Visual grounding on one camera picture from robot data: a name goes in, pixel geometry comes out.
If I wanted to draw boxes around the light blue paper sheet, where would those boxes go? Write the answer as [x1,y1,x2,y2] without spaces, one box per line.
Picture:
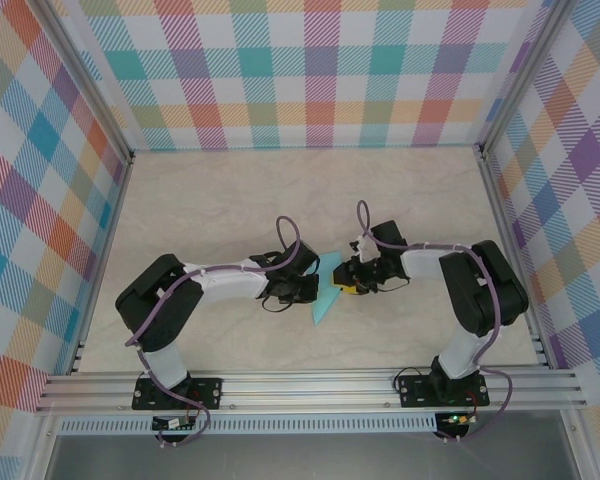
[309,251,346,327]

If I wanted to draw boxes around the small black circuit board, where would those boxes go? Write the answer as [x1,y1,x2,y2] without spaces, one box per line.
[152,416,199,431]

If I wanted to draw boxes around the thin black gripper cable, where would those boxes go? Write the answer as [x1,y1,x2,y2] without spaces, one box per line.
[260,294,294,316]
[374,274,413,294]

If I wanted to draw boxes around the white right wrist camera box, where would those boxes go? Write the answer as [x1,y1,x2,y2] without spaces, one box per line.
[352,237,380,261]

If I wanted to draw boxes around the thin black base cable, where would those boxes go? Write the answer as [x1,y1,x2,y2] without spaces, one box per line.
[394,362,435,394]

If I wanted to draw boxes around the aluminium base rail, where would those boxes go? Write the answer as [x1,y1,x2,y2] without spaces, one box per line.
[35,368,589,414]

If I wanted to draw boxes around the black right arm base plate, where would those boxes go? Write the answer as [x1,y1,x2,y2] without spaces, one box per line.
[398,375,491,409]

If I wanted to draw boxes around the aluminium side rail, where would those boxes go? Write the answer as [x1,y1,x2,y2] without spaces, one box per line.
[68,152,136,375]
[477,147,554,370]

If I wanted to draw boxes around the slotted grey cable duct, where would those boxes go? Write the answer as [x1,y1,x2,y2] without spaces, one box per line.
[58,418,439,435]

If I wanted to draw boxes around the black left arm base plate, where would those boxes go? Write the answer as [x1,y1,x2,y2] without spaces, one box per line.
[132,377,224,411]

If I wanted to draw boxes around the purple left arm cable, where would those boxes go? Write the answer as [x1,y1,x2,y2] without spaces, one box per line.
[124,215,304,447]

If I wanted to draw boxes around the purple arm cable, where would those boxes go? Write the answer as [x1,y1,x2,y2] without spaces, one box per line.
[355,199,514,444]
[124,215,304,447]

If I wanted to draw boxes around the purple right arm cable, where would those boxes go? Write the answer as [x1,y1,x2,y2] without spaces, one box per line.
[355,199,514,444]

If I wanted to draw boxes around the aluminium corner post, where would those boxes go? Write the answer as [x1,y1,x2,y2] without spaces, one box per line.
[29,0,136,166]
[474,0,581,159]

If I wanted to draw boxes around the aluminium frame leg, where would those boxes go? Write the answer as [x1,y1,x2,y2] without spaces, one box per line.
[27,413,56,480]
[562,409,595,480]

